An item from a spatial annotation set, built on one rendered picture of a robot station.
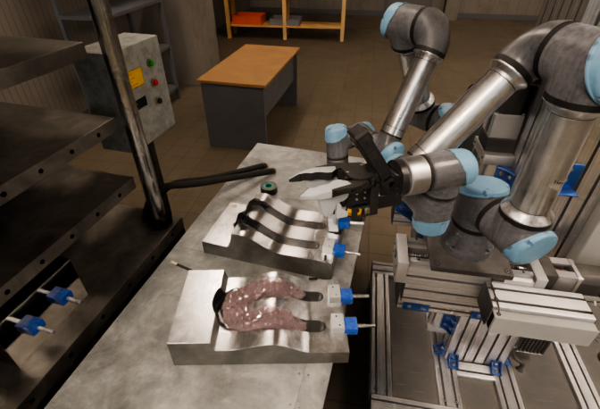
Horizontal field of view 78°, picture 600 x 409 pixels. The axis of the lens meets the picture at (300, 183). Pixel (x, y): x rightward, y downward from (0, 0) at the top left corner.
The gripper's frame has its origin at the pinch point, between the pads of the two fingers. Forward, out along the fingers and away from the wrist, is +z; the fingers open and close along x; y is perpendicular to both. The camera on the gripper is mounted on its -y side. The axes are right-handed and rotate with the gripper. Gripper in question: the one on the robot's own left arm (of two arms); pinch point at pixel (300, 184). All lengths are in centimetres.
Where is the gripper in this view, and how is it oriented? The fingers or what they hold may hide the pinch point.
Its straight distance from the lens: 65.3
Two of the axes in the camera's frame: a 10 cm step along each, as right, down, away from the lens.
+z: -9.6, 1.6, -2.3
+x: -2.7, -4.3, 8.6
